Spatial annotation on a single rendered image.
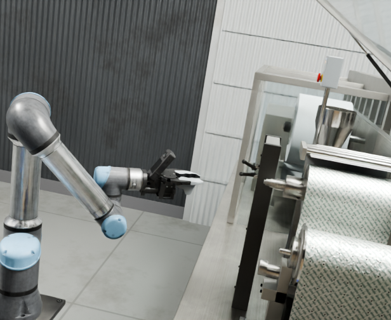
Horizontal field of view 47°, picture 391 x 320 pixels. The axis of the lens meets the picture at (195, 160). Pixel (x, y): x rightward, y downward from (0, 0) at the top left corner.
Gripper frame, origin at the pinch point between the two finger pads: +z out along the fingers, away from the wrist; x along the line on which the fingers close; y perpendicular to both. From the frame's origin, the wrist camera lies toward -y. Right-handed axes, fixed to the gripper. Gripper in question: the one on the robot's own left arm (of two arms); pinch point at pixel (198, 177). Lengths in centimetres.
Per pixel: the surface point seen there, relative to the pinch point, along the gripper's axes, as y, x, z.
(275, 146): -23.7, 26.0, 10.9
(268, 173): -15.9, 27.0, 10.7
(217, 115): 49, -231, 93
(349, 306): -4, 69, 15
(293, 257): -10, 59, 4
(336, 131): -22, 2, 48
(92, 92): 57, -288, -13
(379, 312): -4, 72, 21
